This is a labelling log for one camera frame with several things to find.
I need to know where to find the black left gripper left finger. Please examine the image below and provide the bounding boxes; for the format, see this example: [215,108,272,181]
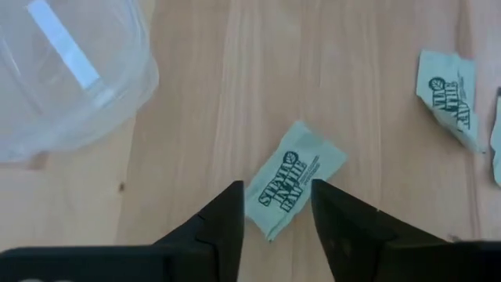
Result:
[154,179,246,282]

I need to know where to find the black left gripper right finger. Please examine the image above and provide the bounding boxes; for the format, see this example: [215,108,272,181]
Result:
[311,179,457,282]

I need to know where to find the green Stevia packet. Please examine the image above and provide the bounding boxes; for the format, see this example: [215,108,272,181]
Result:
[489,88,501,187]
[244,120,348,242]
[415,49,486,154]

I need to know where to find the clear plastic cup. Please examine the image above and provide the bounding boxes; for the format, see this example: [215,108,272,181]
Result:
[0,0,160,164]

